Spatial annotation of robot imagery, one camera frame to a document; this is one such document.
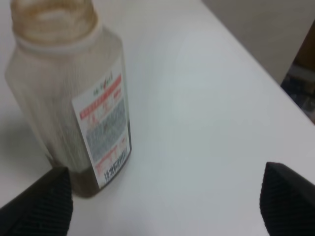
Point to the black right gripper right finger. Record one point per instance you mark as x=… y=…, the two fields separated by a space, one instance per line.
x=287 y=202

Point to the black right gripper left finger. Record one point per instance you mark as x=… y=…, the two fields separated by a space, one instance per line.
x=44 y=209

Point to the clear plastic drink bottle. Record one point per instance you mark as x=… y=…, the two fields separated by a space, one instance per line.
x=67 y=74

